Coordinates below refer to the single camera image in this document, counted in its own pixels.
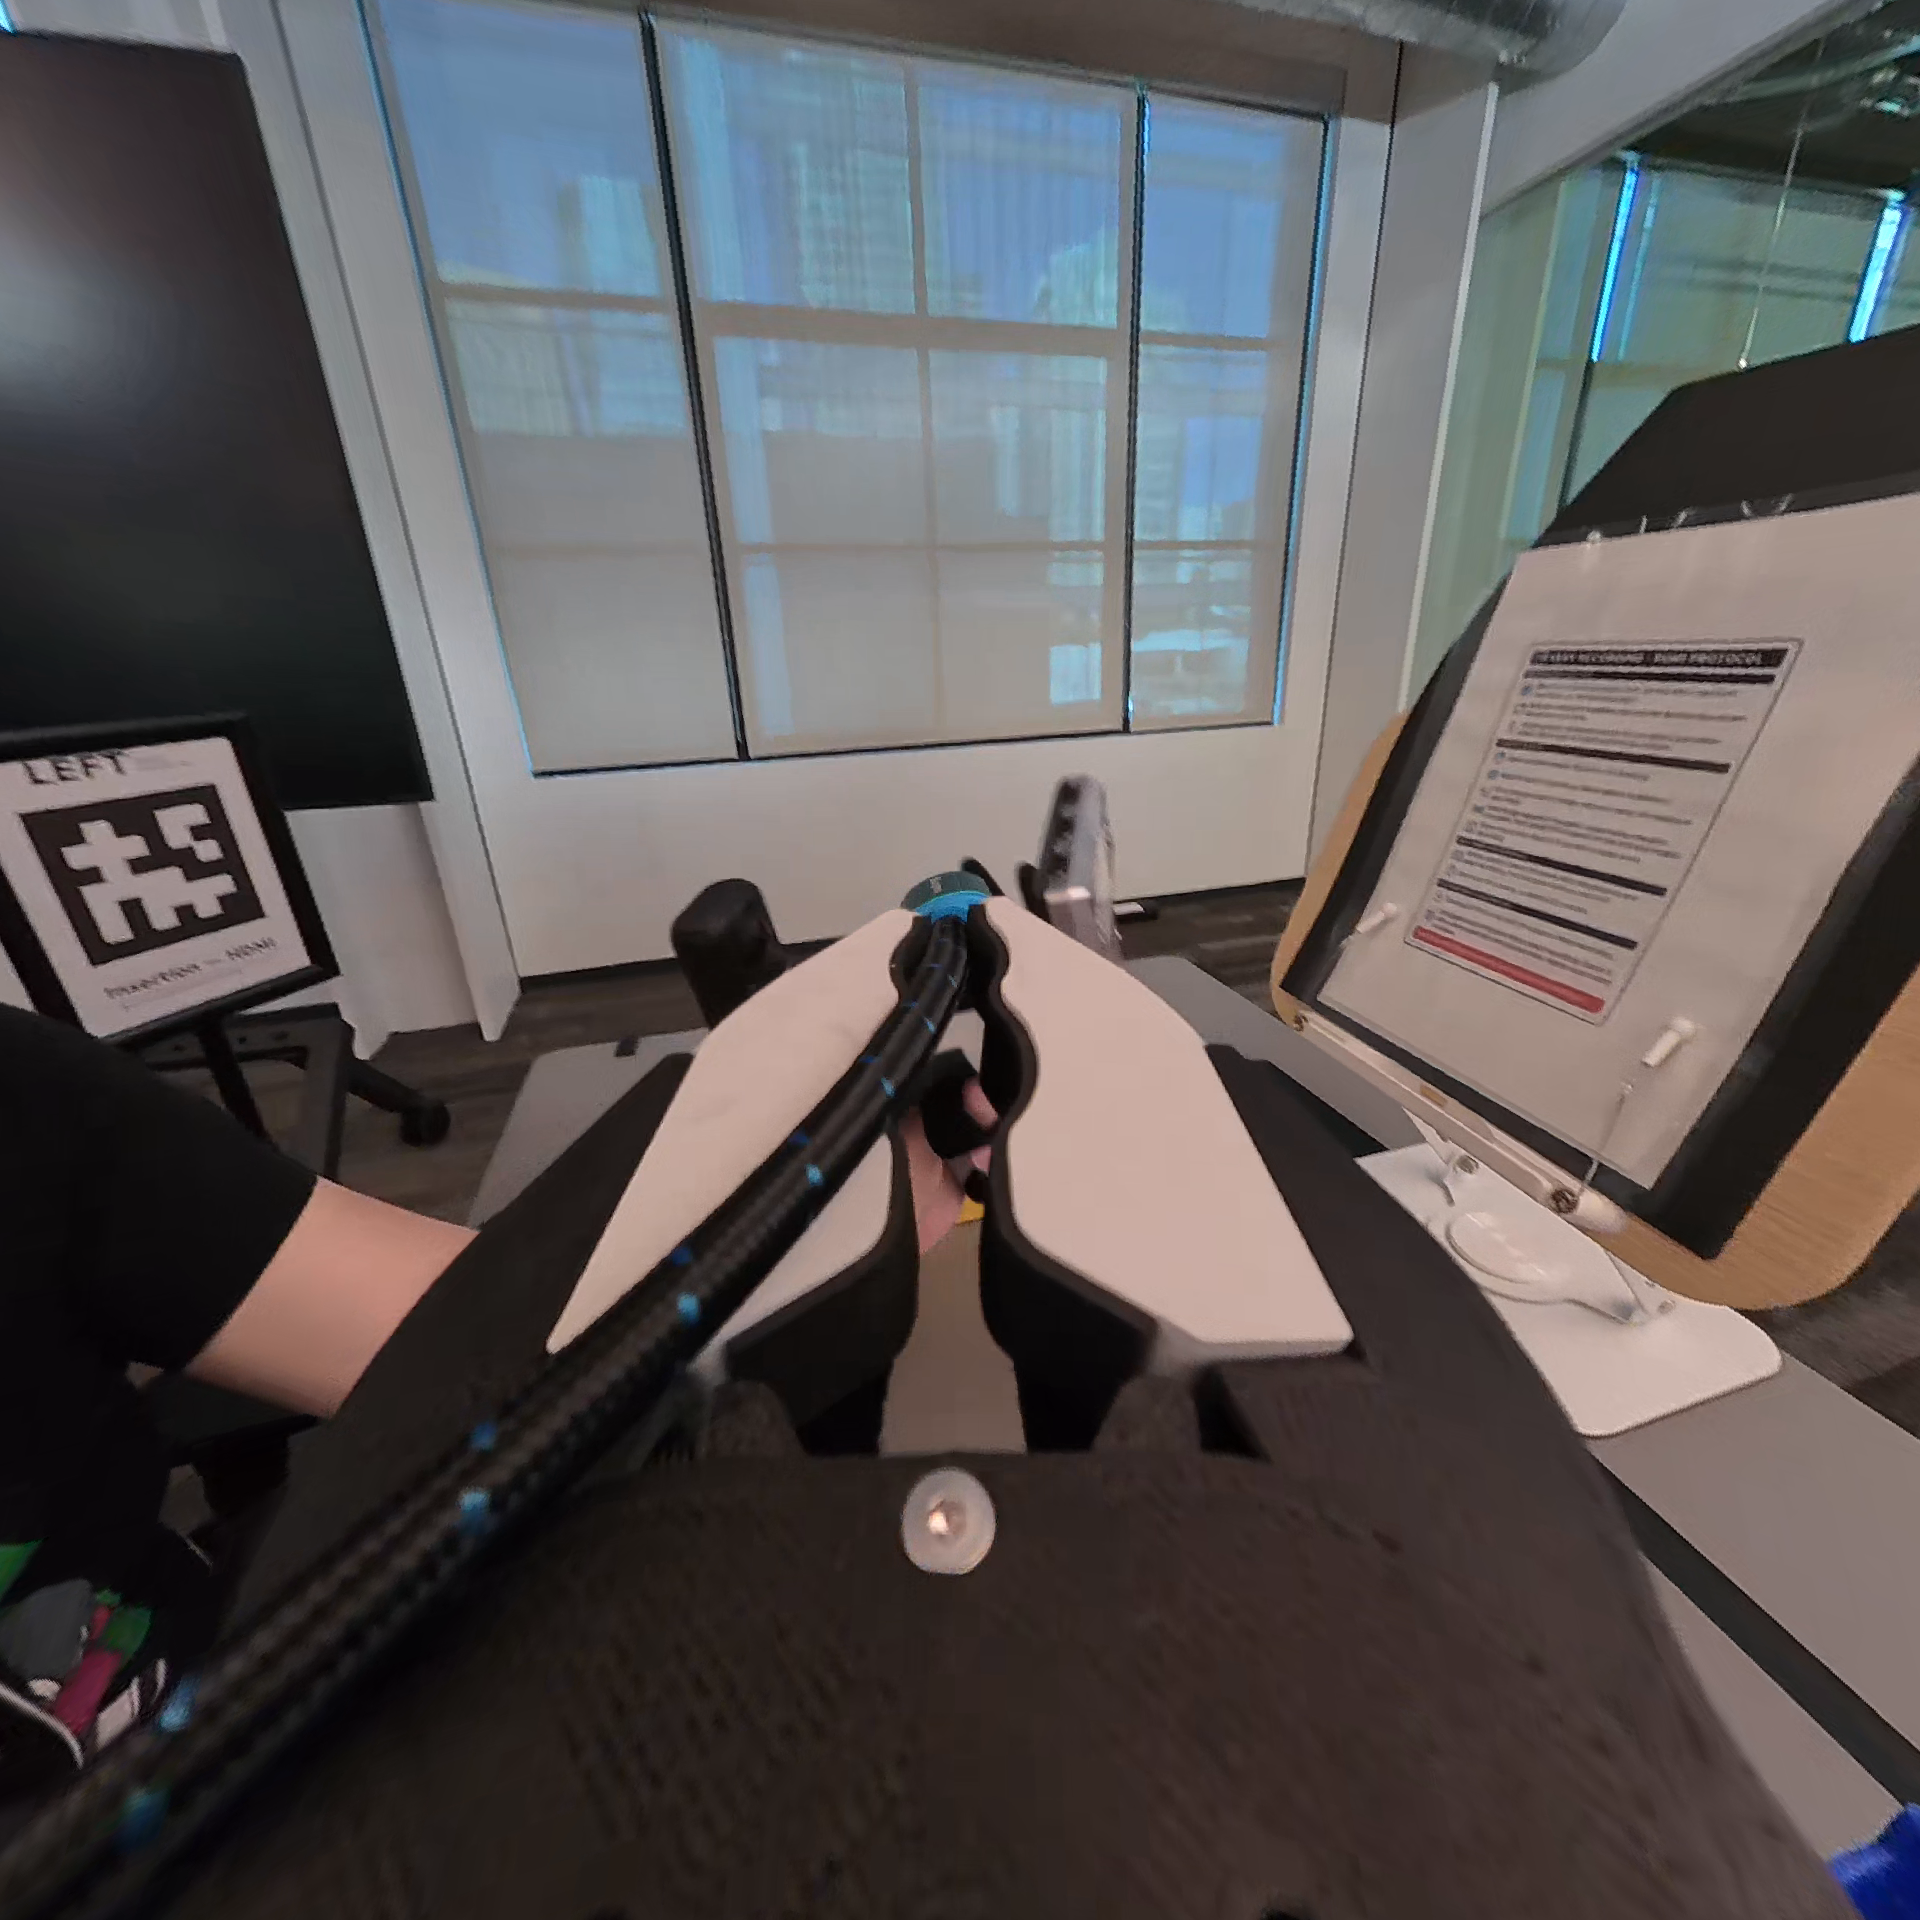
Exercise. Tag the large black screen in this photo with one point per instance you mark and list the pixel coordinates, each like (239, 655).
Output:
(180, 375)

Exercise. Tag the window with roller shades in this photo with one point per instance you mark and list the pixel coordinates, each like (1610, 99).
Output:
(900, 451)

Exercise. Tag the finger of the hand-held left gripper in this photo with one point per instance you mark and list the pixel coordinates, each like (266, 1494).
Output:
(1084, 908)

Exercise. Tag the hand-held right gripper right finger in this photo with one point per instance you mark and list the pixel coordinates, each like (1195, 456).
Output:
(1154, 1170)

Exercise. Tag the black wood-edged panel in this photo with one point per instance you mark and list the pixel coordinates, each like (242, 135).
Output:
(1770, 420)

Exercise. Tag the blue object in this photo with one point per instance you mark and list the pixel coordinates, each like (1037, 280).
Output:
(1882, 1875)

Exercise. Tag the black rolling stand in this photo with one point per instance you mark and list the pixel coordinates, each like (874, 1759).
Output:
(225, 1049)

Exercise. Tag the framed printed instruction sheet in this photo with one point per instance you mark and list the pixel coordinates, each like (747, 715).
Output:
(1620, 826)

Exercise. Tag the person's black printed shirt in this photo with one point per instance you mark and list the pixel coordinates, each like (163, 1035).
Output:
(119, 1200)

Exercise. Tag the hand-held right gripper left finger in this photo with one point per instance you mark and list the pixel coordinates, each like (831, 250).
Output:
(751, 1140)

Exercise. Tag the person's left hand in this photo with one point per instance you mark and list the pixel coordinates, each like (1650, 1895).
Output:
(932, 1194)

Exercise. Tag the person's left forearm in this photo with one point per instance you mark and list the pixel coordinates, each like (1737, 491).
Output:
(329, 1289)

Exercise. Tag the framed marker sign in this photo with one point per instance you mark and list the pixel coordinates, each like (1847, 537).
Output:
(148, 870)

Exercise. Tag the ceiling air duct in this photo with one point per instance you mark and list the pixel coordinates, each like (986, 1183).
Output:
(1440, 31)

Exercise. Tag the clear stand with white base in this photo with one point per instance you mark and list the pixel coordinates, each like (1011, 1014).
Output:
(1650, 1364)

